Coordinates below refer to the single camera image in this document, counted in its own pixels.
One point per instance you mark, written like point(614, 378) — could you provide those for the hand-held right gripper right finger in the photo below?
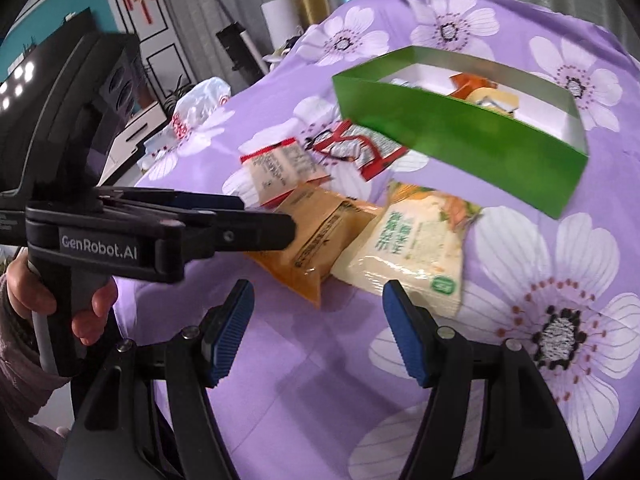
point(405, 340)

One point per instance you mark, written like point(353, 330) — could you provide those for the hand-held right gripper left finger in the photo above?
point(230, 340)

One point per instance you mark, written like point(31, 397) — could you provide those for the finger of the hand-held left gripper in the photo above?
point(240, 232)
point(210, 202)

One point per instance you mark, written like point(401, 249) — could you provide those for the orange-yellow snack packet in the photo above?
point(310, 240)

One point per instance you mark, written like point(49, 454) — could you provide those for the beige red-edged snack packet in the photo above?
point(280, 170)

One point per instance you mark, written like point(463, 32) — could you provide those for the green-label cracker packet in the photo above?
point(410, 255)

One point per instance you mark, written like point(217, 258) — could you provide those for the red snack packet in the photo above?
point(360, 147)

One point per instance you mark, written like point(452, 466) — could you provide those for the green cardboard box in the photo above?
point(475, 160)

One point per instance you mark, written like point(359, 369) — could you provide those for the silver white snack packet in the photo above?
point(402, 82)

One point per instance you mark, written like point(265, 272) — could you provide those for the small yellow snack packet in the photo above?
point(492, 97)

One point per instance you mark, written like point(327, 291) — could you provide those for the small orange snack packet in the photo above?
point(467, 85)

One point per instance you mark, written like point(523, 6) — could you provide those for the person's left hand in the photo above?
point(25, 295)

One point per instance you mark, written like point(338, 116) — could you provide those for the purple floral cloth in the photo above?
point(300, 360)

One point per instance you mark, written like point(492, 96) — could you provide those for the white low cabinet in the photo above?
point(132, 135)

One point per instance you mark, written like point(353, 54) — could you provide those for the white red-print plastic bag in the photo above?
point(200, 102)

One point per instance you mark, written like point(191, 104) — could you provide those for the black speaker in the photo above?
point(122, 80)

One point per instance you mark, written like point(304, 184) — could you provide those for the upright vacuum cleaner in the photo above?
point(235, 40)

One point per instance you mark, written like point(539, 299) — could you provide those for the white rectangular panel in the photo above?
point(277, 20)

